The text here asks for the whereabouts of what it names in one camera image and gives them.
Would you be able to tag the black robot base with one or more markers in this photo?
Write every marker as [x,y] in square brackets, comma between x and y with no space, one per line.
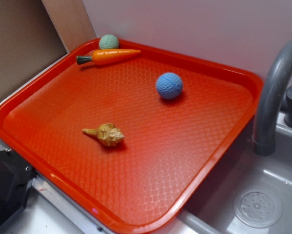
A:
[16,176]

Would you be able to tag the blue textured ball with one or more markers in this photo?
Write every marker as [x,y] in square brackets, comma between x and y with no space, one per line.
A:
[169,85]

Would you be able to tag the green textured ball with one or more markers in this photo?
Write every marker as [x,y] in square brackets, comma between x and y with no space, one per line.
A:
[108,42]

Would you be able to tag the red plastic tray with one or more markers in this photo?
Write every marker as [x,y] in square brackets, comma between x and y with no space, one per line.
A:
[169,146]

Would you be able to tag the tan toy seashell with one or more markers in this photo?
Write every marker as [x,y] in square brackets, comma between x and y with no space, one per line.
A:
[107,134]

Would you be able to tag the orange toy carrot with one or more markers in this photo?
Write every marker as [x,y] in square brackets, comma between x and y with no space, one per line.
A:
[108,56]

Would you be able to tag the grey toy faucet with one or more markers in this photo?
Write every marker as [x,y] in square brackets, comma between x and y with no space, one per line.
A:
[279,79]

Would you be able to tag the wooden board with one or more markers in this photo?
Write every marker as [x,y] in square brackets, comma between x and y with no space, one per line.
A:
[71,22]

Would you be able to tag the grey toy sink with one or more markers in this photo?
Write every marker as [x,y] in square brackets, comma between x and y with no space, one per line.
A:
[246,193]

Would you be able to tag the brown cardboard panel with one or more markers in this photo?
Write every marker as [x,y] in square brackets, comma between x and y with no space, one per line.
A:
[29,43]

